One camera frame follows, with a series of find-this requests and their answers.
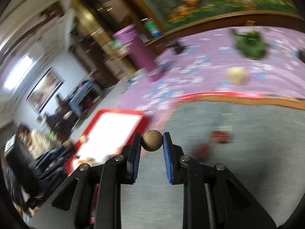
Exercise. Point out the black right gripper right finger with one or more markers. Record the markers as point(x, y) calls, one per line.
point(183, 170)

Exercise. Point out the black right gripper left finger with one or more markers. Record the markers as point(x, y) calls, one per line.
point(119, 170)

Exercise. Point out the beige garlic-like piece on cloth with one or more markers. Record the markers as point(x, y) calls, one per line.
point(237, 75)

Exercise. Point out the seated person in background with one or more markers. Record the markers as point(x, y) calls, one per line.
point(64, 106)

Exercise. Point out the grey mat with red trim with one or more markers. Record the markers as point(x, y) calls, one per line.
point(265, 153)

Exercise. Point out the round brown longan fruit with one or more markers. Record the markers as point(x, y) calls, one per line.
point(152, 140)

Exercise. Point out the green white bottle on shelf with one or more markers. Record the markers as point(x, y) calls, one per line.
point(152, 28)

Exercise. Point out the red framed white tray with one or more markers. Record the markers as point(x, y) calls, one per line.
point(106, 135)

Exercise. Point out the small black object on cloth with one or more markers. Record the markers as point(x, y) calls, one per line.
point(301, 55)

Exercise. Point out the person in beige jacket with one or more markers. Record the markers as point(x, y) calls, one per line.
point(36, 141)

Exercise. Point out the black cup behind thermos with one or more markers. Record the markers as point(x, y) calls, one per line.
point(177, 47)

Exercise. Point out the purple floral tablecloth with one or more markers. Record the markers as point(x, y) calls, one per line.
point(202, 67)

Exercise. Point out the green leafy vegetable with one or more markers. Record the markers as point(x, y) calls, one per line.
point(250, 44)

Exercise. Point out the framed wall painting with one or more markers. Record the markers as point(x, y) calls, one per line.
point(44, 90)

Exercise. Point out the blue covered side table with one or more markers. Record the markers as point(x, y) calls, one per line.
point(80, 95)

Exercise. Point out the purple thermos bottle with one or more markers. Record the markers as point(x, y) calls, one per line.
point(140, 54)

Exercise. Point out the red date on mat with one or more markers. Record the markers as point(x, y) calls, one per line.
point(220, 137)
point(202, 152)

